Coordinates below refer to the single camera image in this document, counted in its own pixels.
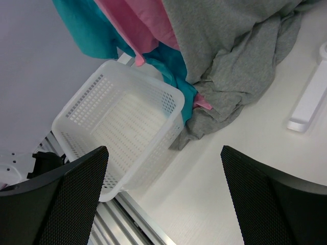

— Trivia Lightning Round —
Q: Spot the pink t shirt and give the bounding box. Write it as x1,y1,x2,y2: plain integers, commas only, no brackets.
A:
94,1,212,110

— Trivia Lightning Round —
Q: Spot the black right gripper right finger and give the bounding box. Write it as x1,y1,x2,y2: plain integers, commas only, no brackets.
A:
221,145,326,244

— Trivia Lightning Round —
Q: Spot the teal t shirt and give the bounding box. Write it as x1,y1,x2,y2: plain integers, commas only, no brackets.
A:
53,1,197,122

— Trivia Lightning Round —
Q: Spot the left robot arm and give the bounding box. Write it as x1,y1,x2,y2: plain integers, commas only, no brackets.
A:
1,151,65,189

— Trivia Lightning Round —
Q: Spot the white clothes rack base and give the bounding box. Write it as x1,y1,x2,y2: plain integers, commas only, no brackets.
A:
287,43,326,133

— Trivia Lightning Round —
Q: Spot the white plastic laundry basket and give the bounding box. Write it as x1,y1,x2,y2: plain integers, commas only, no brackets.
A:
52,60,184,202

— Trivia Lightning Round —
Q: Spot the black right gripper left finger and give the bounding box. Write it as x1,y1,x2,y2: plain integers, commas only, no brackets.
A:
1,146,109,244

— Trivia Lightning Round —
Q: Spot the aluminium frame rail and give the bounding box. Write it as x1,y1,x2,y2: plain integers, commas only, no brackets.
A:
38,130,177,245

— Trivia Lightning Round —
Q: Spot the grey t shirt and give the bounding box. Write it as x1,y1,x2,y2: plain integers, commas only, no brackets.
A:
163,0,316,150

